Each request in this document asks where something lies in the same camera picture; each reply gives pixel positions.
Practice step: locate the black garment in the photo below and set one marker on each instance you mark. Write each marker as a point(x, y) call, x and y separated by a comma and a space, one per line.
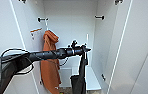
point(79, 81)

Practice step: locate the white wardrobe door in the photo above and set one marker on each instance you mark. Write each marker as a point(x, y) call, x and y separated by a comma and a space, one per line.
point(143, 50)
point(3, 26)

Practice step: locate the white wardrobe body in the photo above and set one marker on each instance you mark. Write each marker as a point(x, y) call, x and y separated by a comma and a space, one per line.
point(73, 26)

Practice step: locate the orange hanging garment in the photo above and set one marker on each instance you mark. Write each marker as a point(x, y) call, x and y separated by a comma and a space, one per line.
point(50, 70)

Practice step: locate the white inner shelf unit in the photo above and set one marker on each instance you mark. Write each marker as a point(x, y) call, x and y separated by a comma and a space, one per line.
point(94, 81)

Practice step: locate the small black door latch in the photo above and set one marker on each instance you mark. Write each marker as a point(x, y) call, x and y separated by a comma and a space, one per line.
point(103, 77)

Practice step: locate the black wardrobe hook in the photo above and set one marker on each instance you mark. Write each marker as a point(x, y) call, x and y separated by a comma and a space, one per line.
point(99, 16)
point(42, 19)

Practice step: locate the white hanger with orange garment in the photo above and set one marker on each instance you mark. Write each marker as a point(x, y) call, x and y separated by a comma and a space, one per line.
point(46, 25)

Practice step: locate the woven brown basket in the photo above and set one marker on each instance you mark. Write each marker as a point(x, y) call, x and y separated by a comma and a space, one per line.
point(64, 90)

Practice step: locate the orange label strip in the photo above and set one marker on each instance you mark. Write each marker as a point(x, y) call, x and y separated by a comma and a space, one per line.
point(36, 30)

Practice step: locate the black wardrobe door hinge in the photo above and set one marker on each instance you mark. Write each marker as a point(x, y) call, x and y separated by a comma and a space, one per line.
point(22, 1)
point(118, 1)

